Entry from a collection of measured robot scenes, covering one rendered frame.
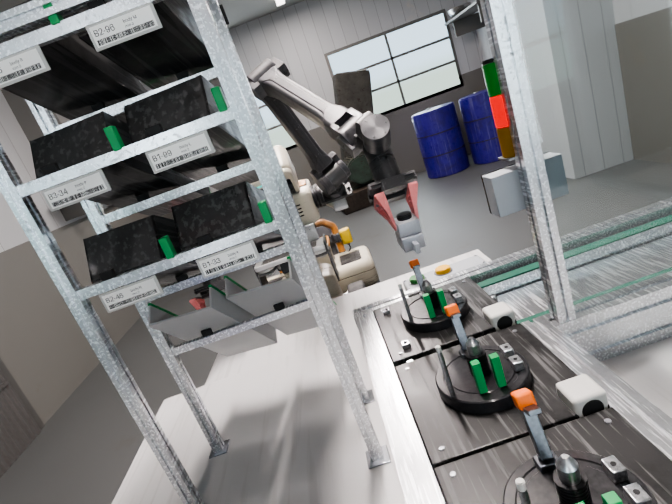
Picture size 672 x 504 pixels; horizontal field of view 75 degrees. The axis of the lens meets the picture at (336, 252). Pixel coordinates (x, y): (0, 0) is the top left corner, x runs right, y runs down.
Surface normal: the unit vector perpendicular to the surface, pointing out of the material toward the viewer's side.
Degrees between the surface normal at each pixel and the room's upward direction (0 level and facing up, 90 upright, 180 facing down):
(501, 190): 90
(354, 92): 90
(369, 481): 0
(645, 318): 90
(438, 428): 0
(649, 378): 0
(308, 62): 90
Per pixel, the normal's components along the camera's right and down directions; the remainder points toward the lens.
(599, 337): 0.07, 0.28
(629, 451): -0.33, -0.90
